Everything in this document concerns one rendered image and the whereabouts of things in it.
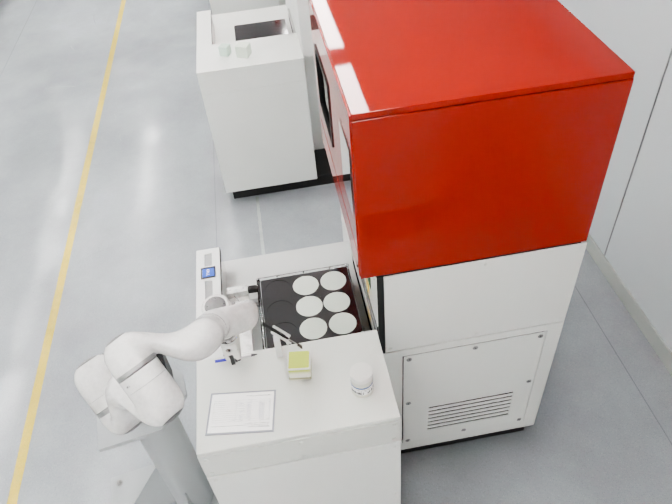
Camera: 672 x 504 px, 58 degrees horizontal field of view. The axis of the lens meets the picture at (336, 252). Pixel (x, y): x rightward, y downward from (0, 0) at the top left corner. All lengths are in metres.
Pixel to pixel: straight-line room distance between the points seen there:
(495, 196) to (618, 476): 1.62
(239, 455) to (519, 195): 1.14
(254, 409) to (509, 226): 0.97
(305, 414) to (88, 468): 1.53
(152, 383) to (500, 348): 1.40
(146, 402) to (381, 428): 0.80
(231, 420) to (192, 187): 2.74
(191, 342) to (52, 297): 2.66
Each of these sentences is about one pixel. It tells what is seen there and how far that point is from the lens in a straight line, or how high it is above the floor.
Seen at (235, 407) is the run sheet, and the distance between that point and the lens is 2.00.
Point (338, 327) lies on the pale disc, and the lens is 2.22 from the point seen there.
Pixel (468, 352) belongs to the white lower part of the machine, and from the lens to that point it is 2.37.
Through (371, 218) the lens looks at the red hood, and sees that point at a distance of 1.76.
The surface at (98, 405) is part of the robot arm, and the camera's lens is 1.82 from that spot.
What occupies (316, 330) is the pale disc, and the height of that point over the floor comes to 0.90.
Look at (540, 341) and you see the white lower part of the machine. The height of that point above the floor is 0.72.
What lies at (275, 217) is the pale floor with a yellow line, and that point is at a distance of 4.08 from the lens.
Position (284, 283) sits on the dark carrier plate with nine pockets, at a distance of 2.39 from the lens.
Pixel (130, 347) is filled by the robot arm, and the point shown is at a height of 1.57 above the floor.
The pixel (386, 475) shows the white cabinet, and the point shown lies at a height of 0.60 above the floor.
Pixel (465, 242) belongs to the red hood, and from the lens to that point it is 1.92.
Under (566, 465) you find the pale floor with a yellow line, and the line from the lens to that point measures 3.04.
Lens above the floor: 2.63
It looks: 44 degrees down
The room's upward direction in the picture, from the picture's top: 6 degrees counter-clockwise
